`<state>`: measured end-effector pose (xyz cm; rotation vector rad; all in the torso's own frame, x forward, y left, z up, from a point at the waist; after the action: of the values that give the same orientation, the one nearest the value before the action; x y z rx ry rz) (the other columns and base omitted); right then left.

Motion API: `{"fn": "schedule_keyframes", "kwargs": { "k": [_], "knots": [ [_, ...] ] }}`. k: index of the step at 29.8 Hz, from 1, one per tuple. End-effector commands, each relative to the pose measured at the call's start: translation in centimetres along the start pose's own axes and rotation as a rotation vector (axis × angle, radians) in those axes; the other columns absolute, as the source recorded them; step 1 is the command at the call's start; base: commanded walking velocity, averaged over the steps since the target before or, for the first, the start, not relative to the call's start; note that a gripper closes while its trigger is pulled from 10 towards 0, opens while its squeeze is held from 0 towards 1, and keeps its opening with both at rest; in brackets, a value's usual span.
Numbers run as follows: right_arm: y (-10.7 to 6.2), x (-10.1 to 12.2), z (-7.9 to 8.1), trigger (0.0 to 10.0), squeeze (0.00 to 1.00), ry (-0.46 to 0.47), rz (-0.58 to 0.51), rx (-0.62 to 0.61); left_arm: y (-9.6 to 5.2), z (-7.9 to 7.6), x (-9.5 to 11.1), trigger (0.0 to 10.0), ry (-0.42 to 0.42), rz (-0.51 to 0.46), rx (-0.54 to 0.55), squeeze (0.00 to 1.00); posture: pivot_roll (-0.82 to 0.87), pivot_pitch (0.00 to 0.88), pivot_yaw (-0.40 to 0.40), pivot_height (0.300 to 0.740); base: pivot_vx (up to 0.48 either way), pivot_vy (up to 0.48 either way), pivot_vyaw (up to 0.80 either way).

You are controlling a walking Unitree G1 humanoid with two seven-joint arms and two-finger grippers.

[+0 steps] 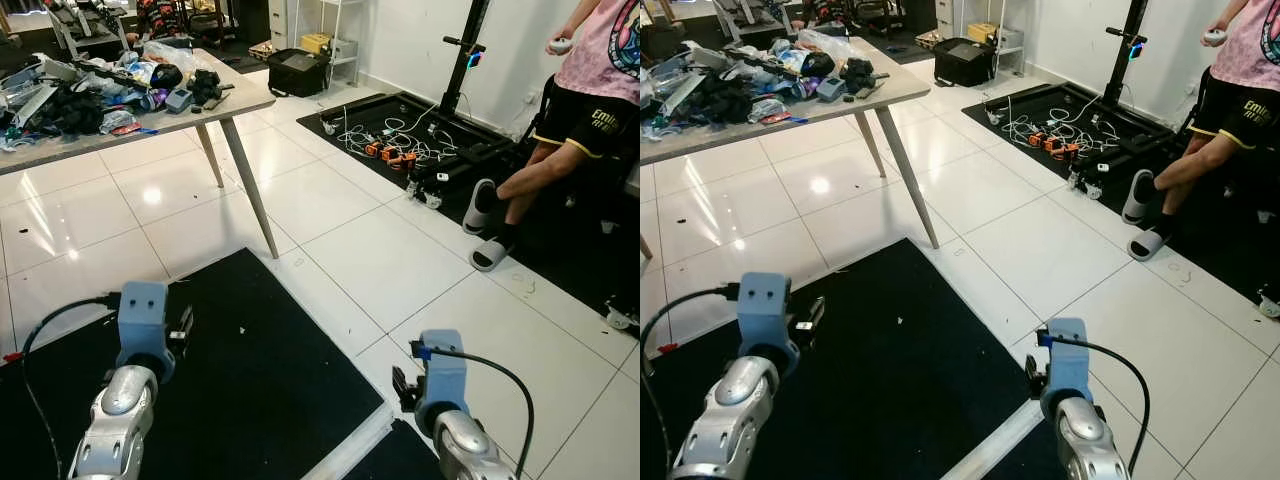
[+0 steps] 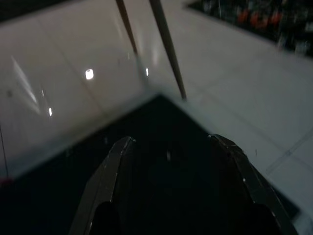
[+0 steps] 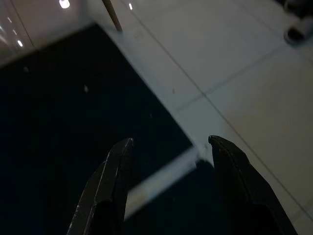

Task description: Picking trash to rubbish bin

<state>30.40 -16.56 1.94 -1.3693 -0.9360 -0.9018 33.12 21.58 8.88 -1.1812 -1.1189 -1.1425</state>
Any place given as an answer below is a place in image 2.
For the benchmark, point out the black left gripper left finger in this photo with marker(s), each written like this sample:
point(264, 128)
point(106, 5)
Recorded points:
point(102, 181)

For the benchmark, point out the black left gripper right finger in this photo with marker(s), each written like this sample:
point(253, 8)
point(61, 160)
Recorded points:
point(259, 191)

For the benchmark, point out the small black floor mat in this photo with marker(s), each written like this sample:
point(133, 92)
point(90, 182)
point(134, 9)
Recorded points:
point(159, 122)

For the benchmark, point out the white chair with wooden legs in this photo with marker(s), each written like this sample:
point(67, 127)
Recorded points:
point(168, 44)

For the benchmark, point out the dark cluttered rack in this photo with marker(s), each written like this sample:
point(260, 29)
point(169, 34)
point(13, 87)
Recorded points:
point(264, 17)

